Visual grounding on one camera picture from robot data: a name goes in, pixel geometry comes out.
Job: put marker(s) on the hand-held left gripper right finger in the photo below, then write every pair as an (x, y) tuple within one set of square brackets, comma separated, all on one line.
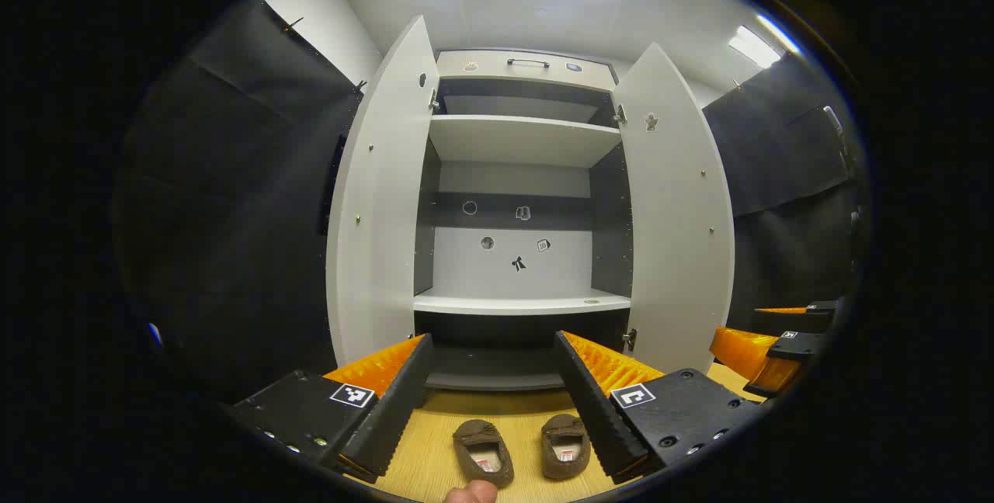
[(594, 418)]

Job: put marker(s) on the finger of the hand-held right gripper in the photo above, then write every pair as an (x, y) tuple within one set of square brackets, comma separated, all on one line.
[(742, 352), (792, 320)]

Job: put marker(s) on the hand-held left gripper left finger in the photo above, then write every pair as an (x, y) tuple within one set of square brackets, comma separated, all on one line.
[(396, 410)]

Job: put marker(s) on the brown fuzzy shoe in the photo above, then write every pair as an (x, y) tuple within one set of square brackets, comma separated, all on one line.
[(483, 456), (565, 452)]

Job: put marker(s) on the grey cabinet door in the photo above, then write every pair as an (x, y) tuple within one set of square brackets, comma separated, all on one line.
[(675, 239), (380, 216)]

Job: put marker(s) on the grey shoe cabinet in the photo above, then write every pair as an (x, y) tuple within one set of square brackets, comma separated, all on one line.
[(520, 138)]

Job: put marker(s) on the black backdrop cloth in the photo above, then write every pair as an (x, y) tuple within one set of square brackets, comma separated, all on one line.
[(776, 161), (233, 216)]

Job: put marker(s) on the small ceiling light panel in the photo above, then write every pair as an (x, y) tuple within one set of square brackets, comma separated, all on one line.
[(753, 46)]

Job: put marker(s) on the narrow ceiling light strip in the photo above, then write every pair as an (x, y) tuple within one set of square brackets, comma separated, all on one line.
[(780, 33)]

